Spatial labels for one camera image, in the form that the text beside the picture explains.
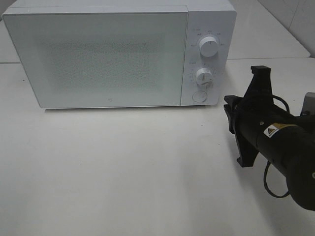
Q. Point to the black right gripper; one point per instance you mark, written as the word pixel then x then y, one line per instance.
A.
pixel 259 125

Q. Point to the round white door button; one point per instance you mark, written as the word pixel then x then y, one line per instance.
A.
pixel 199 96

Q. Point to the white timer knob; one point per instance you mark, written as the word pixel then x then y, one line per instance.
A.
pixel 204 77

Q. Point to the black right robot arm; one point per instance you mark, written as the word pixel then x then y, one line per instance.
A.
pixel 300 181

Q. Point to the upper white power knob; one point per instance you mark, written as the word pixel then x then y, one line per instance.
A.
pixel 208 46

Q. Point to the white microwave oven body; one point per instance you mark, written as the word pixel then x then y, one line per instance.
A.
pixel 205 17

